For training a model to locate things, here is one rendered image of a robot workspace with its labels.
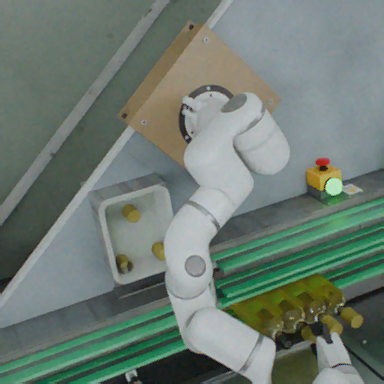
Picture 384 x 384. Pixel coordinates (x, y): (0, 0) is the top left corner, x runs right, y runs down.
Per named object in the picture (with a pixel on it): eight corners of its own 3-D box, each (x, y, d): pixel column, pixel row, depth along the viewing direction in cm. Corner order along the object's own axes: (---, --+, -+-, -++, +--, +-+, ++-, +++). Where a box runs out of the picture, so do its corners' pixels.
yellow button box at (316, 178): (306, 192, 192) (321, 200, 185) (304, 167, 188) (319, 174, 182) (327, 185, 194) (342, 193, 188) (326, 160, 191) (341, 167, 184)
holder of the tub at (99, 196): (111, 289, 176) (120, 302, 169) (88, 191, 164) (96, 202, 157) (172, 268, 182) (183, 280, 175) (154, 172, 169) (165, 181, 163)
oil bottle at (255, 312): (229, 307, 178) (269, 348, 160) (226, 289, 176) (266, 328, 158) (248, 300, 180) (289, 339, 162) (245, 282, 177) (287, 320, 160)
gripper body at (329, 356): (360, 398, 143) (342, 366, 153) (359, 358, 138) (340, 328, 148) (326, 405, 142) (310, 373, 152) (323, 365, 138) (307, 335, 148)
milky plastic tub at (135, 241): (106, 273, 173) (116, 287, 166) (87, 192, 163) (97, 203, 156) (169, 252, 179) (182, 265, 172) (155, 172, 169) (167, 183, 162)
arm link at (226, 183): (201, 225, 139) (155, 169, 131) (272, 143, 146) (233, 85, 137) (228, 234, 132) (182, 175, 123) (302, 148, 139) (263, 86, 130)
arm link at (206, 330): (282, 294, 128) (264, 304, 143) (185, 236, 127) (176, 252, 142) (241, 371, 124) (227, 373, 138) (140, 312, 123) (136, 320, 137)
